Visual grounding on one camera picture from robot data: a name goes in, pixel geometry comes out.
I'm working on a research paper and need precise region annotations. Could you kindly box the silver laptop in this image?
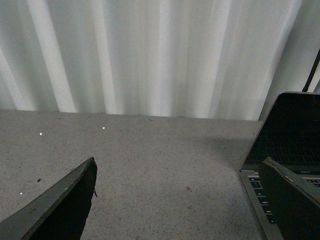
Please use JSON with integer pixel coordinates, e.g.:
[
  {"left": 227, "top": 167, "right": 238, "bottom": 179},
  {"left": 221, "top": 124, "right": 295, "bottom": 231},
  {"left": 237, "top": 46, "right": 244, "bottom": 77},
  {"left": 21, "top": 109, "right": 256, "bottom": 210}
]
[{"left": 239, "top": 92, "right": 320, "bottom": 240}]

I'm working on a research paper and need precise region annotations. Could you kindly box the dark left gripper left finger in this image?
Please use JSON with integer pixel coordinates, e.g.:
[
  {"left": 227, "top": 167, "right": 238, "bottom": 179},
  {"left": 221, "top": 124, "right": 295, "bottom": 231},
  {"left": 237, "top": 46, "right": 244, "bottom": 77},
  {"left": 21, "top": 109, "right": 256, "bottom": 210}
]
[{"left": 0, "top": 157, "right": 98, "bottom": 240}]

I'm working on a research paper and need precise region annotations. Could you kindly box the white curtain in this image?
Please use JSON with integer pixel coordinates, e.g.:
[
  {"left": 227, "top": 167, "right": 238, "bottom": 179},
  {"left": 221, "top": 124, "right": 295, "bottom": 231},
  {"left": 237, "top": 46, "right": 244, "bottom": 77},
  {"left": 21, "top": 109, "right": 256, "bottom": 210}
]
[{"left": 0, "top": 0, "right": 320, "bottom": 121}]

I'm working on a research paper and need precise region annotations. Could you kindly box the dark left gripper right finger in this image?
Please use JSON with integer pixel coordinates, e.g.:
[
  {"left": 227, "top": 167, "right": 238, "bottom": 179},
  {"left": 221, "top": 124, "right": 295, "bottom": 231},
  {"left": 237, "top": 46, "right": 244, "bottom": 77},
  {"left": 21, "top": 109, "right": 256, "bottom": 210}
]
[{"left": 258, "top": 157, "right": 320, "bottom": 240}]

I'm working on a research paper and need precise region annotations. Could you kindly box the blue desk lamp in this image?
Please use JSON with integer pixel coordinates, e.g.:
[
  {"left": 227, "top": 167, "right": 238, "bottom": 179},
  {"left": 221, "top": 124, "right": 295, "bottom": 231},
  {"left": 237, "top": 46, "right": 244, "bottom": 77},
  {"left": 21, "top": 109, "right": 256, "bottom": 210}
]
[{"left": 302, "top": 49, "right": 320, "bottom": 93}]

